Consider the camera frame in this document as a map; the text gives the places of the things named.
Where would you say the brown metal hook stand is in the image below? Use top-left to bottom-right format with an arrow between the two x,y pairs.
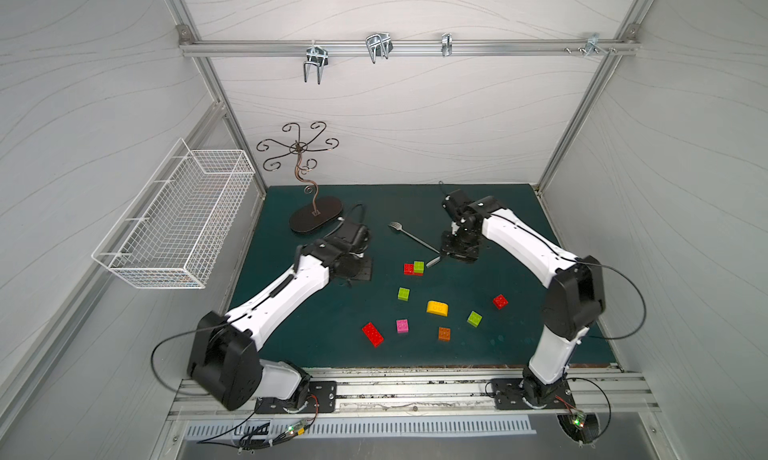
256,121 -> 343,235

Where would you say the metal hook clamp centre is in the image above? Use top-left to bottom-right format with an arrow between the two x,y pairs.
365,32 -> 393,64

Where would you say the silver metal spoon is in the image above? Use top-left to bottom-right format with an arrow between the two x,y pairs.
388,221 -> 440,254

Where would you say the long red brick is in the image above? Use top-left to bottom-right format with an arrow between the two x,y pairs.
362,322 -> 384,348

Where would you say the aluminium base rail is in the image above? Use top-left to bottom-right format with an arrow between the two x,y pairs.
167,367 -> 661,422

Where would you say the pink brick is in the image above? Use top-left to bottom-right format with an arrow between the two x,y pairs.
396,319 -> 409,334

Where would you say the metal hook clamp left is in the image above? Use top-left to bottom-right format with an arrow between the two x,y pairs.
303,45 -> 329,85

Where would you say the aluminium crossbar rail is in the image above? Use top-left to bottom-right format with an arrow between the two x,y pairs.
180,37 -> 641,59

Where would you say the red brick far right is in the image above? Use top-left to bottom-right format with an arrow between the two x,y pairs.
492,295 -> 509,310

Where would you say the metal hook clamp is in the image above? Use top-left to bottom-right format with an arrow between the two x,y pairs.
303,45 -> 329,85
365,32 -> 393,64

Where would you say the yellow curved brick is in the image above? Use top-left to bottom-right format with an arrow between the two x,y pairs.
426,300 -> 449,317

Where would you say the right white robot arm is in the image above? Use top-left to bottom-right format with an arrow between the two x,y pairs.
441,189 -> 605,409

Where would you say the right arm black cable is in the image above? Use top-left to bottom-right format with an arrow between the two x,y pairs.
590,261 -> 648,341

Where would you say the orange brick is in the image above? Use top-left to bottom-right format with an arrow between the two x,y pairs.
438,327 -> 451,342

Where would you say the white wire basket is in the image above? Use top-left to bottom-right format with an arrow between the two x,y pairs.
91,138 -> 254,290

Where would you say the white vent strip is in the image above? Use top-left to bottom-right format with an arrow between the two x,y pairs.
184,414 -> 536,442

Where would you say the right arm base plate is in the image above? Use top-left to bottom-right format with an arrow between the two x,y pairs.
484,377 -> 576,411

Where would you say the silver metal fork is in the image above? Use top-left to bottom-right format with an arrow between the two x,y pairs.
425,255 -> 443,268

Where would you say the small metal clip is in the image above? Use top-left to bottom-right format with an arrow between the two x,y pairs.
441,33 -> 453,57

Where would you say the metal bracket right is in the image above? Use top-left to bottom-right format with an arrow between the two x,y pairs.
564,33 -> 618,58

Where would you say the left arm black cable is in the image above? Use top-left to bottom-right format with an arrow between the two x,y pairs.
149,324 -> 211,396

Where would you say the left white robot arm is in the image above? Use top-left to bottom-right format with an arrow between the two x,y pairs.
187,221 -> 372,411

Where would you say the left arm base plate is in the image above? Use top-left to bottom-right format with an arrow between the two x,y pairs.
254,380 -> 338,415

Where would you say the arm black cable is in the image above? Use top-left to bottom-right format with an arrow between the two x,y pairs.
590,261 -> 648,341
149,324 -> 211,396

